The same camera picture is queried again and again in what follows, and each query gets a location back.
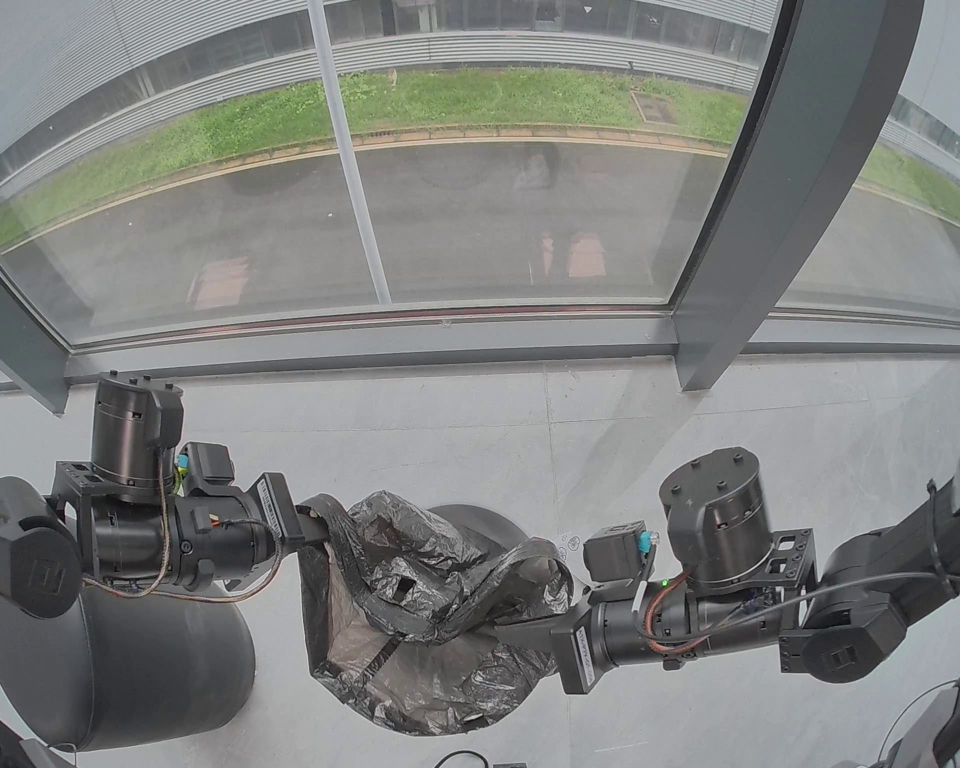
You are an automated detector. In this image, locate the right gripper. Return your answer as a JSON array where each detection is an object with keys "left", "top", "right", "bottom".
[{"left": 491, "top": 588, "right": 684, "bottom": 695}]

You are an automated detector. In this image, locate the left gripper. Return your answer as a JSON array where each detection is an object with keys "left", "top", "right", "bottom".
[{"left": 168, "top": 472, "right": 333, "bottom": 591}]

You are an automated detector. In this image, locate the black plastic bag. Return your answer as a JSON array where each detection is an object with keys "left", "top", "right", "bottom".
[{"left": 300, "top": 491, "right": 579, "bottom": 736}]

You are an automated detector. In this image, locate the grey trash bin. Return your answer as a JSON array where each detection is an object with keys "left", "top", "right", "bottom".
[{"left": 423, "top": 504, "right": 560, "bottom": 732}]

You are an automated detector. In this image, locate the window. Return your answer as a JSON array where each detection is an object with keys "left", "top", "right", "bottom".
[{"left": 0, "top": 0, "right": 960, "bottom": 417}]

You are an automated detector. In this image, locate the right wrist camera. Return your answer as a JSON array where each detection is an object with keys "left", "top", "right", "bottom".
[{"left": 583, "top": 525, "right": 655, "bottom": 601}]

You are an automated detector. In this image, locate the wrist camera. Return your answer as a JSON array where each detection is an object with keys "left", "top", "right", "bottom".
[
  {"left": 174, "top": 441, "right": 240, "bottom": 500},
  {"left": 583, "top": 525, "right": 655, "bottom": 601}
]

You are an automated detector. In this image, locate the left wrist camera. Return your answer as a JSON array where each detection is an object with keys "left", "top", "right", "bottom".
[{"left": 174, "top": 441, "right": 240, "bottom": 500}]

